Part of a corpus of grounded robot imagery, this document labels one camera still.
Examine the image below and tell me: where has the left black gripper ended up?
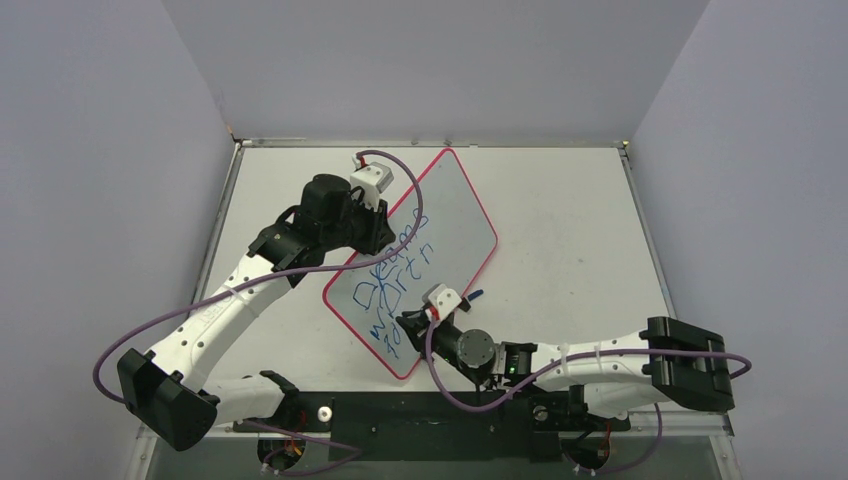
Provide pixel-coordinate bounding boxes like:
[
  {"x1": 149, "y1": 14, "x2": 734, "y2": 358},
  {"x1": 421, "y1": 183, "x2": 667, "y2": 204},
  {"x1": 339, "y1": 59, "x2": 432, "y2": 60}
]
[{"x1": 322, "y1": 190, "x2": 393, "y2": 256}]

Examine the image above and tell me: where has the blue whiteboard marker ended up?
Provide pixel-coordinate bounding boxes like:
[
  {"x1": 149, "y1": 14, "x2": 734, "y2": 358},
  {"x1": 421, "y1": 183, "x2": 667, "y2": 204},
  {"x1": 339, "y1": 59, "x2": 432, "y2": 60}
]
[{"x1": 467, "y1": 289, "x2": 484, "y2": 301}]

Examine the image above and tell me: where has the pink-framed whiteboard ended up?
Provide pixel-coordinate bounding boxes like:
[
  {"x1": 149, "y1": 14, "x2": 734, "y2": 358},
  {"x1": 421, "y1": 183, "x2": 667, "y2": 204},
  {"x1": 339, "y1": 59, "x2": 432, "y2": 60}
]
[{"x1": 323, "y1": 149, "x2": 498, "y2": 380}]

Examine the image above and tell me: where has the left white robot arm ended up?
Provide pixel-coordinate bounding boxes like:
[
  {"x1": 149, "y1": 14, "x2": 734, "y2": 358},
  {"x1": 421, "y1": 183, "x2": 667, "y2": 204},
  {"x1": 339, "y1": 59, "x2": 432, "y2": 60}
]
[{"x1": 117, "y1": 166, "x2": 395, "y2": 451}]

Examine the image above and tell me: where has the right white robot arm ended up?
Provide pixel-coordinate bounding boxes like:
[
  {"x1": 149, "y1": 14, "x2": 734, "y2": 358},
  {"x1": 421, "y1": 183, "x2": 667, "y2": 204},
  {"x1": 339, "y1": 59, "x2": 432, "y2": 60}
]
[{"x1": 396, "y1": 308, "x2": 736, "y2": 427}]

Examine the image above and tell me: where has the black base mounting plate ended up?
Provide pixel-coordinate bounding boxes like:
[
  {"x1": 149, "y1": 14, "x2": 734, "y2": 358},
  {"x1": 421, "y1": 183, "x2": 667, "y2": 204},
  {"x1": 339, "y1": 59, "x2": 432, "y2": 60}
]
[{"x1": 234, "y1": 392, "x2": 631, "y2": 462}]

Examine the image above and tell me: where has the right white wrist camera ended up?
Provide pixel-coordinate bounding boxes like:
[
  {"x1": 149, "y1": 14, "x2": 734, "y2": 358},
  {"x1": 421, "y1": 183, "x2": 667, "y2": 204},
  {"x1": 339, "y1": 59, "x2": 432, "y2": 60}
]
[{"x1": 422, "y1": 283, "x2": 463, "y2": 322}]

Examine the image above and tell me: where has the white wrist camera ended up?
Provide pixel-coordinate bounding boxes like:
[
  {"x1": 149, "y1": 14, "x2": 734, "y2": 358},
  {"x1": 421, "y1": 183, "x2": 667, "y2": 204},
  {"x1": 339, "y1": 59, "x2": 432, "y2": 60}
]
[
  {"x1": 349, "y1": 156, "x2": 394, "y2": 211},
  {"x1": 422, "y1": 283, "x2": 463, "y2": 322}
]

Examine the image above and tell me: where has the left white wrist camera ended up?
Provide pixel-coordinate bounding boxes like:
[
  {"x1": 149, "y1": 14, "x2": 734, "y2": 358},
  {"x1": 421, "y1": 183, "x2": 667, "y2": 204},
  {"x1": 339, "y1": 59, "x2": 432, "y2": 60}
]
[{"x1": 349, "y1": 156, "x2": 394, "y2": 211}]

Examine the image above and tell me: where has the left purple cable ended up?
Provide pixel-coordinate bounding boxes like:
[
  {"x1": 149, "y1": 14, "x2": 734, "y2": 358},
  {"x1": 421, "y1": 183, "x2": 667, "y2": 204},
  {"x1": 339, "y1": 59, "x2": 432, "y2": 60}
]
[{"x1": 91, "y1": 149, "x2": 425, "y2": 478}]

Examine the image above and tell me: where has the aluminium front rail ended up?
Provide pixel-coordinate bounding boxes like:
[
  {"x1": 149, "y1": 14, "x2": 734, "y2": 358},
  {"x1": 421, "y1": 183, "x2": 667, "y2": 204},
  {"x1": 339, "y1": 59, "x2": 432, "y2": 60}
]
[{"x1": 135, "y1": 389, "x2": 735, "y2": 440}]

